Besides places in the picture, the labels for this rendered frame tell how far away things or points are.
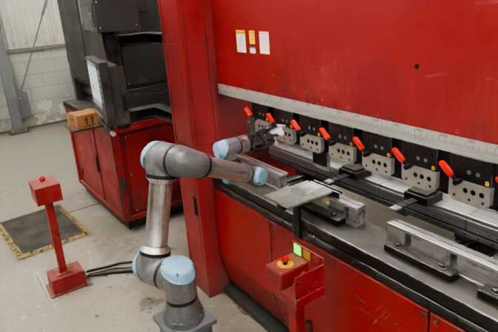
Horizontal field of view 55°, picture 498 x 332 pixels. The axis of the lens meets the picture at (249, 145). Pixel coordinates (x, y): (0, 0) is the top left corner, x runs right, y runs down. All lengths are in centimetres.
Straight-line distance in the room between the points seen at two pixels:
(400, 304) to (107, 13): 201
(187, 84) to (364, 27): 122
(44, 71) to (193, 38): 612
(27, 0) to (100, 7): 591
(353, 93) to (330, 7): 36
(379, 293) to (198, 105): 146
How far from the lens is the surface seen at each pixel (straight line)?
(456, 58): 169
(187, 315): 183
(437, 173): 183
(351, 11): 197
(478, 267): 189
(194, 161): 169
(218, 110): 291
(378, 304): 212
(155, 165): 176
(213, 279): 329
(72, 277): 369
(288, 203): 216
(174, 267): 177
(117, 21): 278
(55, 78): 878
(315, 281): 209
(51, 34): 873
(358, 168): 245
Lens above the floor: 191
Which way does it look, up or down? 18 degrees down
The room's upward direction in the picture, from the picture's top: 4 degrees counter-clockwise
